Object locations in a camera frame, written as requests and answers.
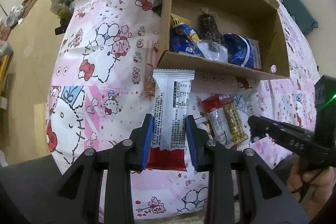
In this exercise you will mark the pink cartoon bed sheet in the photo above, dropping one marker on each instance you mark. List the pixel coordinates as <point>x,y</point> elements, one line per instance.
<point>102,85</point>

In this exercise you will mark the red white snack bar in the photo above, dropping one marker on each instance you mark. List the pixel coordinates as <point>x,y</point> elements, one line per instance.
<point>172,97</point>

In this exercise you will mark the person's right hand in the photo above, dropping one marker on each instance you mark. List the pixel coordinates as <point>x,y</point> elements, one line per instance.
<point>322,180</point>

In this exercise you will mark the open cardboard box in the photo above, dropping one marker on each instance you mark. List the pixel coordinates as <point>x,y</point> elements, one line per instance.
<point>255,19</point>

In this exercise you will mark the dark blue snack bag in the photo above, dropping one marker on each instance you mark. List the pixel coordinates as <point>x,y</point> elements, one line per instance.
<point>243,52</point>

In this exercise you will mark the teal bed headboard cushion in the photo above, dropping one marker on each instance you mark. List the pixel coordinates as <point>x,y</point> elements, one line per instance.
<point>302,15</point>

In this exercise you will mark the dark chocolate cake pack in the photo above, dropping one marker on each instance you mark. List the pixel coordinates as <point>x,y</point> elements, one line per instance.
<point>211,41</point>

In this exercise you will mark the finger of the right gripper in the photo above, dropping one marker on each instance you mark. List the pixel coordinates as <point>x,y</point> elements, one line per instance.
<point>260,126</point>

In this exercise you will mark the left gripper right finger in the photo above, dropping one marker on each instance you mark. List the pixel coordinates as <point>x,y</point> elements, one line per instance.
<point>263,196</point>

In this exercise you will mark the yellow blue snack bag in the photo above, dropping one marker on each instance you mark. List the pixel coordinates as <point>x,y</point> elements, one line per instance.
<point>183,38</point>

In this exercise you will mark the plastic bag on floor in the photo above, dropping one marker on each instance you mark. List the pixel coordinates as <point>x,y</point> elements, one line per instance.
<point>15,15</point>

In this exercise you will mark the red silver snack bar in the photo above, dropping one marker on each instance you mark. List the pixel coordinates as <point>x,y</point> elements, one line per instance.
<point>218,120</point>

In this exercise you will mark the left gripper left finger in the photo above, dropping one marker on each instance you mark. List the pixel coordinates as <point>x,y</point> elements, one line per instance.
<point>76,197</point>

